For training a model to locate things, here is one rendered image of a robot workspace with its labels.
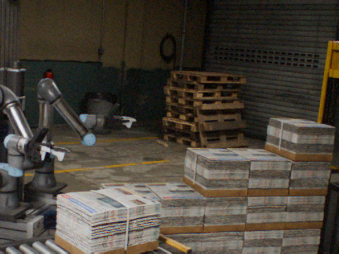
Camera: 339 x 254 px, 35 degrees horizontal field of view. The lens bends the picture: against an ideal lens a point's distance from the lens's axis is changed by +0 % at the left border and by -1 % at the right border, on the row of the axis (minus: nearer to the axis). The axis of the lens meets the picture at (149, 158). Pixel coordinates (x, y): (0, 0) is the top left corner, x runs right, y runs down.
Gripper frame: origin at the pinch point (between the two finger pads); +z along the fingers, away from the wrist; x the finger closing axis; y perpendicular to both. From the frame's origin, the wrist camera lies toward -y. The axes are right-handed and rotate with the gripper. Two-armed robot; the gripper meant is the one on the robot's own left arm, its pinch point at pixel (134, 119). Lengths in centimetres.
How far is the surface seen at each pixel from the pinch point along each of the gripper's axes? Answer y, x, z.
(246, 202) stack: 39, 42, 69
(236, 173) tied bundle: 20, 40, 59
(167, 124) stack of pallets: 176, -605, 185
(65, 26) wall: 23, -699, -9
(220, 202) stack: 38, 44, 51
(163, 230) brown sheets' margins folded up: 54, 50, 15
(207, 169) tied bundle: 17, 41, 40
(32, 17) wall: 10, -669, -69
